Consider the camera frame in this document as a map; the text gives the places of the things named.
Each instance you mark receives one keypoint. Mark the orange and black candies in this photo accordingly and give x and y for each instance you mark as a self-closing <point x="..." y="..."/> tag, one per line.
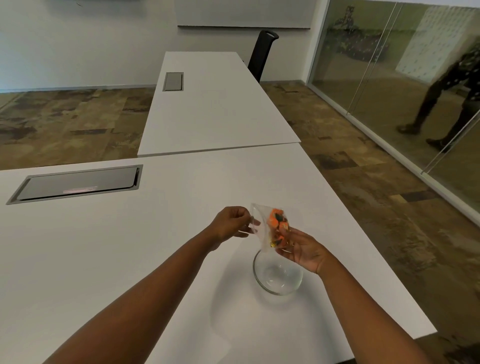
<point x="278" y="224"/>

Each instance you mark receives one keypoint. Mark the black office chair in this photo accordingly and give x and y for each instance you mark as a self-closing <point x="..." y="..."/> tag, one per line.
<point x="260" y="56"/>

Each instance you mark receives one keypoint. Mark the person's right thumb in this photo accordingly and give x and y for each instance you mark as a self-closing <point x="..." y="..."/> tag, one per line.
<point x="300" y="235"/>

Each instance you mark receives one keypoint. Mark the person's right hand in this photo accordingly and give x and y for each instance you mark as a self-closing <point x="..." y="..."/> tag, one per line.
<point x="309" y="255"/>

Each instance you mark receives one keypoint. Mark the grey wall panel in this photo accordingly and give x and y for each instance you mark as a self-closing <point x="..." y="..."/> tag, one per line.
<point x="243" y="13"/>

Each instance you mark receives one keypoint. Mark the glass partition wall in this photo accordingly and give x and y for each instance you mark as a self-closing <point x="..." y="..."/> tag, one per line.
<point x="375" y="86"/>

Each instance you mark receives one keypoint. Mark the white patterned board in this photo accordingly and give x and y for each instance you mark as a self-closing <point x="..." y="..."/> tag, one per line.
<point x="431" y="41"/>

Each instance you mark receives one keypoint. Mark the person's left forearm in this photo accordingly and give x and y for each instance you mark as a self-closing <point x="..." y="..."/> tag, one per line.
<point x="150" y="292"/>

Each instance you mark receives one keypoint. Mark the person's left fingers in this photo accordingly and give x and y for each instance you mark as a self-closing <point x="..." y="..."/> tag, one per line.
<point x="240" y="214"/>

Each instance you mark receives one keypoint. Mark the clear glass bowl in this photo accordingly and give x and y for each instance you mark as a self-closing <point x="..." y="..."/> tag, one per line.
<point x="277" y="279"/>

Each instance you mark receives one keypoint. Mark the person's right forearm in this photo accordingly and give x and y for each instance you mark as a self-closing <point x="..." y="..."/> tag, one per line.
<point x="367" y="322"/>

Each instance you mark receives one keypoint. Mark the clear plastic candy bag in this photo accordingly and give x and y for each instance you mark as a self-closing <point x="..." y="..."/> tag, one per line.
<point x="262" y="225"/>

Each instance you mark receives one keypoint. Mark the person's left hand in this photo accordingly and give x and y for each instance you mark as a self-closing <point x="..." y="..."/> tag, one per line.
<point x="227" y="225"/>

